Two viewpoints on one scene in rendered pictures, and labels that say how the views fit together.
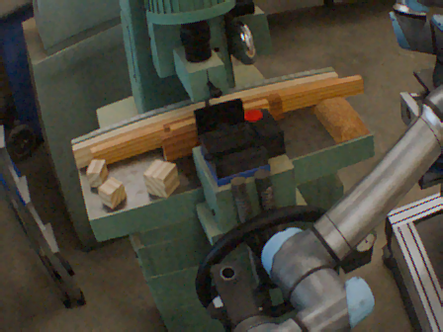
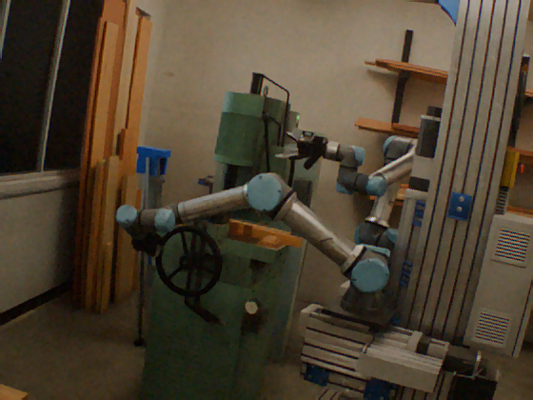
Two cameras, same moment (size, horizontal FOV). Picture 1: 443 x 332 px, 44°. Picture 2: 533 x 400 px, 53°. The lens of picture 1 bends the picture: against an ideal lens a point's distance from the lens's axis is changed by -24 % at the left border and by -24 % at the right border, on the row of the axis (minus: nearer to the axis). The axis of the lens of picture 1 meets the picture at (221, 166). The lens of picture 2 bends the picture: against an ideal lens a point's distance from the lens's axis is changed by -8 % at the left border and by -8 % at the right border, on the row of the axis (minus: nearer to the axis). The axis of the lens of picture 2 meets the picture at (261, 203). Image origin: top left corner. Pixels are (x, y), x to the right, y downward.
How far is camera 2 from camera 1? 170 cm
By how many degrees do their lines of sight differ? 39
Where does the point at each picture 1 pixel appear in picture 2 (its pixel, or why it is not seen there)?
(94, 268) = not seen: hidden behind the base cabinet
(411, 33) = (364, 233)
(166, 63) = not seen: hidden behind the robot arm
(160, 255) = (167, 254)
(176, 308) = (160, 292)
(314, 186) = (237, 259)
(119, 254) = not seen: hidden behind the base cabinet
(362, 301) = (163, 213)
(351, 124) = (267, 241)
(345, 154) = (257, 251)
